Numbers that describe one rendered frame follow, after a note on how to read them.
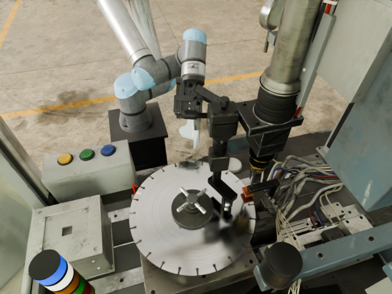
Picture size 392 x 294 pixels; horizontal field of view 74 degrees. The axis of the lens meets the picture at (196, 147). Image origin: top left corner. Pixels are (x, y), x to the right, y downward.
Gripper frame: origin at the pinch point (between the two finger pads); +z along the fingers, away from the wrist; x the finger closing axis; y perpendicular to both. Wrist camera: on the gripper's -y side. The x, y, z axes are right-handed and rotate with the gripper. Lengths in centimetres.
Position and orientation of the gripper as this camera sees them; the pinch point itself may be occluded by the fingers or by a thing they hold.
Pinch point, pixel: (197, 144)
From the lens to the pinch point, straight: 77.2
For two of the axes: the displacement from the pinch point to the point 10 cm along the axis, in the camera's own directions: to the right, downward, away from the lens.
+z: -0.4, 9.9, -1.4
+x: -0.5, -1.4, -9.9
